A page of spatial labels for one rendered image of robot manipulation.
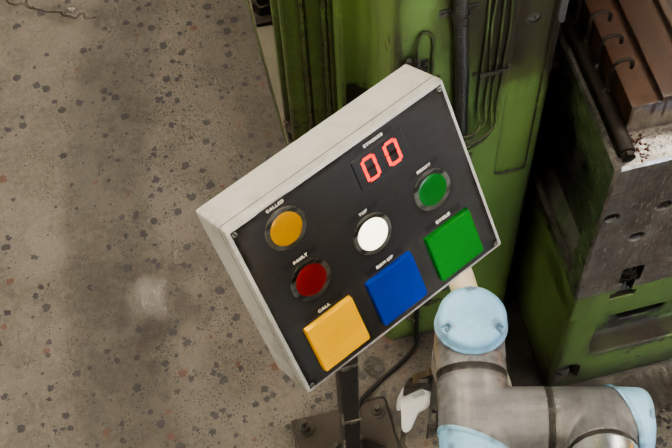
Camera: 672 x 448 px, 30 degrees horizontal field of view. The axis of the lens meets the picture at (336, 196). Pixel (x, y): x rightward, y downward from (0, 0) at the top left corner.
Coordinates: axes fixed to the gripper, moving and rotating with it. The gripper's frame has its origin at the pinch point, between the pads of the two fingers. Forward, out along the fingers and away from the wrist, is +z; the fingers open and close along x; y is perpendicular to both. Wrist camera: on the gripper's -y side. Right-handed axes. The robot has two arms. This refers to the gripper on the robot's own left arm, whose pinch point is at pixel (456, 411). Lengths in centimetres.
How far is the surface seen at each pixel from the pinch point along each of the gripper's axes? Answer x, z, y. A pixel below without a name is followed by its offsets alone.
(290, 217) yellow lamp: -22.5, -23.9, -12.8
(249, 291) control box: -26.9, -16.3, -6.0
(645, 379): 40, 93, -46
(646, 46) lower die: 22, -6, -57
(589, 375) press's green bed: 28, 90, -44
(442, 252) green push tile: -4.1, -8.1, -18.6
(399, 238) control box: -9.7, -12.6, -17.6
